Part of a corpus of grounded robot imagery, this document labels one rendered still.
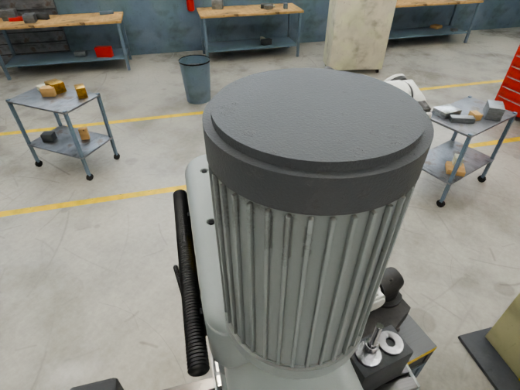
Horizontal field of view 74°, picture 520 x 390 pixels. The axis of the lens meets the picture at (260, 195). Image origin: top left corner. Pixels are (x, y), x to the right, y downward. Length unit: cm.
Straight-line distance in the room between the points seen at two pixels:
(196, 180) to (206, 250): 21
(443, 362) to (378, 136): 263
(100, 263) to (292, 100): 309
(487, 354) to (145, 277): 257
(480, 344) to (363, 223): 275
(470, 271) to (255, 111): 325
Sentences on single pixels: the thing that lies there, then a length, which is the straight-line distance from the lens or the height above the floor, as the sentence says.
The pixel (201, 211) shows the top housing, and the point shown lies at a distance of 68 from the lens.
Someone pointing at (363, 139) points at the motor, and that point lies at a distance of 27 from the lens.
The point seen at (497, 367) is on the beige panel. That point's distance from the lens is 298.
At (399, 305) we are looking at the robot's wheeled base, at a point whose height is 57.
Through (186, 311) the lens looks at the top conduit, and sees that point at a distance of 65.
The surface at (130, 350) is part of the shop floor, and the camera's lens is 277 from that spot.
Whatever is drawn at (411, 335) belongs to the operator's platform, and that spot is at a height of 40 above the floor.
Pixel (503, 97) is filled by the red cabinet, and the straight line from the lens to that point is 636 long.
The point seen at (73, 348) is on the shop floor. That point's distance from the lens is 293.
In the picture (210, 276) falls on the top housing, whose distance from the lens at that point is 58.
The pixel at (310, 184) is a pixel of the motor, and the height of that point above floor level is 220.
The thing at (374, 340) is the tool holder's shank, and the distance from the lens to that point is 131.
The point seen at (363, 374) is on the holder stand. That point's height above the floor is 111.
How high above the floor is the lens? 234
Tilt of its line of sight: 39 degrees down
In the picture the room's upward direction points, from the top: straight up
